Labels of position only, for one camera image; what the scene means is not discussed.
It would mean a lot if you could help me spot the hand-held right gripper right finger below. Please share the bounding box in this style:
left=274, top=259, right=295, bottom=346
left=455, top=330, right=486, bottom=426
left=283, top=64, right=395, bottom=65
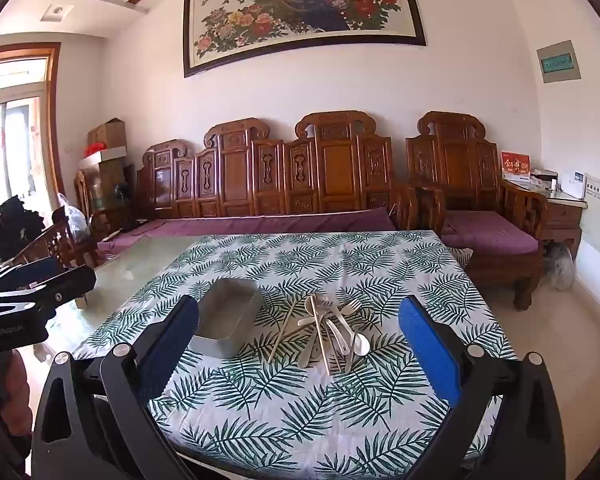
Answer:
left=397, top=295, right=581, bottom=480

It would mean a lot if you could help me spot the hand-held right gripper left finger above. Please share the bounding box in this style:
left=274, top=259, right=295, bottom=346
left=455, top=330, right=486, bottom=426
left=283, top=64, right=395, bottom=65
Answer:
left=30, top=295, right=201, bottom=480

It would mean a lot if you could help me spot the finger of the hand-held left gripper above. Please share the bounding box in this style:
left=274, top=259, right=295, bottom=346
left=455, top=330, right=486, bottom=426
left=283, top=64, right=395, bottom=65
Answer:
left=0, top=256, right=64, bottom=292
left=0, top=266, right=97, bottom=311

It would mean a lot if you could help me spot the grey metal tray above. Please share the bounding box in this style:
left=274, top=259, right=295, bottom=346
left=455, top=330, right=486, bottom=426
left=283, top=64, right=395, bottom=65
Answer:
left=190, top=278, right=264, bottom=360

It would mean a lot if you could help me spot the white plastic spoon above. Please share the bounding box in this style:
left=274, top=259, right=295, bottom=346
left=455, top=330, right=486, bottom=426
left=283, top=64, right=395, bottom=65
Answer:
left=330, top=310, right=372, bottom=358
left=284, top=296, right=320, bottom=330

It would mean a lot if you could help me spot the wooden chopstick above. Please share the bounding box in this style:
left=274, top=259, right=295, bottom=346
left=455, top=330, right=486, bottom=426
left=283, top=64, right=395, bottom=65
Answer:
left=267, top=300, right=298, bottom=364
left=310, top=295, right=332, bottom=377
left=280, top=302, right=311, bottom=341

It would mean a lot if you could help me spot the beige fork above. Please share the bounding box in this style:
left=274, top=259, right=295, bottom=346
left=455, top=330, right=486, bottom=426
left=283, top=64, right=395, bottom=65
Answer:
left=299, top=296, right=333, bottom=367

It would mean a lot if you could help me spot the small wooden chair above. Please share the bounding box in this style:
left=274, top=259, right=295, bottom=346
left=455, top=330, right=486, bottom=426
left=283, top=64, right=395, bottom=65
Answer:
left=10, top=207, right=98, bottom=271

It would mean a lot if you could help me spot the black clothes pile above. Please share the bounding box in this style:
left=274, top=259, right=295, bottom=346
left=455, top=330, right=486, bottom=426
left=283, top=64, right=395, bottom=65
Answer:
left=0, top=196, right=46, bottom=261

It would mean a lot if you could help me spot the clear plastic bag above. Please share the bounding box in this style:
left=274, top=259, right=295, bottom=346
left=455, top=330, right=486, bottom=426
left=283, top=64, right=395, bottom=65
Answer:
left=55, top=192, right=88, bottom=241

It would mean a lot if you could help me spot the white flat box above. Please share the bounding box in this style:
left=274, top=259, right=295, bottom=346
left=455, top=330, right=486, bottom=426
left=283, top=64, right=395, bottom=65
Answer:
left=77, top=146, right=128, bottom=171

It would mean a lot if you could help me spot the purple armchair cushion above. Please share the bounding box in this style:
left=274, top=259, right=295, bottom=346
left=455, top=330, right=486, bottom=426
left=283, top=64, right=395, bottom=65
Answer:
left=440, top=210, right=540, bottom=256

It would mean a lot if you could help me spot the purple bench cushion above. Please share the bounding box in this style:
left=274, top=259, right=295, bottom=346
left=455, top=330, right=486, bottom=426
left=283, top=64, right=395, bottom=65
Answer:
left=97, top=207, right=398, bottom=256

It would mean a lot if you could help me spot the green leaf print tablecloth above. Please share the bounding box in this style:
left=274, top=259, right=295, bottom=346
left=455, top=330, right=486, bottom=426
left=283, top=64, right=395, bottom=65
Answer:
left=72, top=230, right=518, bottom=480

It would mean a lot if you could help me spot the brown cardboard box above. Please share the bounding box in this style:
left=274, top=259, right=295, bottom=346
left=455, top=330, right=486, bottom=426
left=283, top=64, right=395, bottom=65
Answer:
left=87, top=118, right=127, bottom=150

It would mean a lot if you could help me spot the grey mop head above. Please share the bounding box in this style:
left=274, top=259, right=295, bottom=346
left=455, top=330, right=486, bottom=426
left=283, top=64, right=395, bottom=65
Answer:
left=545, top=242, right=576, bottom=291

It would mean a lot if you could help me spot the wooden side table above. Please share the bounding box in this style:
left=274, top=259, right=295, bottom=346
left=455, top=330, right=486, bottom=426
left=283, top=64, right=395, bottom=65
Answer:
left=530, top=180, right=588, bottom=261

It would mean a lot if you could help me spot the carved wooden armchair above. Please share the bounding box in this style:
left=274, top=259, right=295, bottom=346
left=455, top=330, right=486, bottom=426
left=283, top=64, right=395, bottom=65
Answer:
left=405, top=111, right=548, bottom=311

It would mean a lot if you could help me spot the red card box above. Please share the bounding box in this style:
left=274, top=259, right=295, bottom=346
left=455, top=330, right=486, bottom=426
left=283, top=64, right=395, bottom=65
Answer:
left=500, top=151, right=532, bottom=181

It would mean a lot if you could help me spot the carved wooden bench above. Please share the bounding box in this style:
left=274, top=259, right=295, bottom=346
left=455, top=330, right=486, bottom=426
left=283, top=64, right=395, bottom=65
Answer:
left=135, top=111, right=421, bottom=233

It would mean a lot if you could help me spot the white desk device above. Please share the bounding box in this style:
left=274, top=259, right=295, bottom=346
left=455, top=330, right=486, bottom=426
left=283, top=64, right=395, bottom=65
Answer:
left=560, top=170, right=587, bottom=200

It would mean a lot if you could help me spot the ceiling light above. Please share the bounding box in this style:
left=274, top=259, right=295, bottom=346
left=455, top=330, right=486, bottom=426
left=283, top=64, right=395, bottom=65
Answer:
left=41, top=4, right=73, bottom=22

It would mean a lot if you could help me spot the framed peacock flower painting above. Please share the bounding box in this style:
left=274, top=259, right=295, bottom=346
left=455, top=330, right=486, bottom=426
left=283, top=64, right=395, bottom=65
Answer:
left=182, top=0, right=427, bottom=79

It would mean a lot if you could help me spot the wooden door frame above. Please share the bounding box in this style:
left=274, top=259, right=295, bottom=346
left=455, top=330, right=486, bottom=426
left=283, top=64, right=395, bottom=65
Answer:
left=0, top=42, right=63, bottom=201

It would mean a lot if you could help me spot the white wall electrical panel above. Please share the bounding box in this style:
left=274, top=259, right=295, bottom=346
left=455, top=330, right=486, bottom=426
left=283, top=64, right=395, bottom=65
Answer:
left=577, top=174, right=600, bottom=255

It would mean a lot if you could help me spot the grey green wall box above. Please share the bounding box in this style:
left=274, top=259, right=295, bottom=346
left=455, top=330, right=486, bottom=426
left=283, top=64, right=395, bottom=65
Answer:
left=536, top=40, right=582, bottom=84

